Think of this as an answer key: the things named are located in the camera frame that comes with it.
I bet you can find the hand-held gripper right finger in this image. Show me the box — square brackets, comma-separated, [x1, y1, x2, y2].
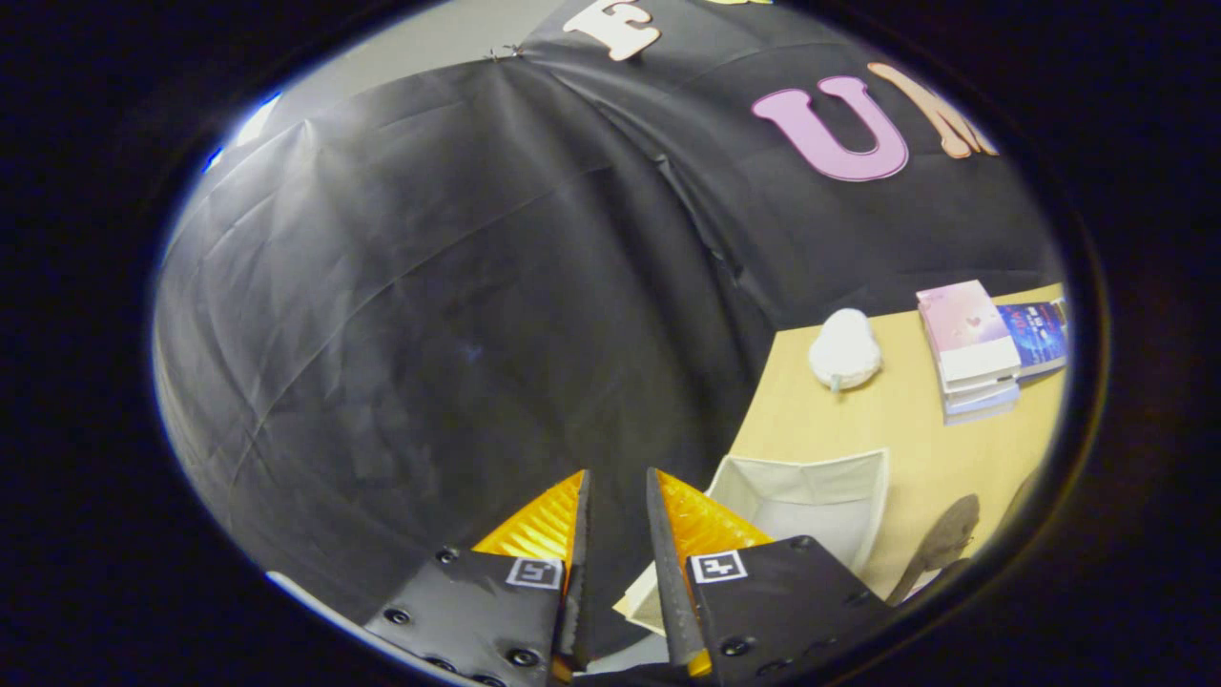
[646, 468, 893, 687]

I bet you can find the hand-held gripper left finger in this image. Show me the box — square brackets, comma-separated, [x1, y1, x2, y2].
[362, 469, 592, 687]

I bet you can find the white fabric storage box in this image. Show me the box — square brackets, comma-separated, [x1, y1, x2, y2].
[612, 448, 890, 635]

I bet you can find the white plush ball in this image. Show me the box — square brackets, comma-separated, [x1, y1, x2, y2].
[809, 307, 882, 394]

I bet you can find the black backdrop cloth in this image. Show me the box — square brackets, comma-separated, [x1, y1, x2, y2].
[153, 0, 1065, 659]

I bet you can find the pale blue book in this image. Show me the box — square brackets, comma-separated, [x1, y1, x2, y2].
[940, 377, 1022, 426]

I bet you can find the pink cover book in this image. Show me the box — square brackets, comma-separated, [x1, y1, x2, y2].
[916, 280, 1022, 385]

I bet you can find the dark blue cover book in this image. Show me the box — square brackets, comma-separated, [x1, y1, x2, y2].
[997, 298, 1069, 380]

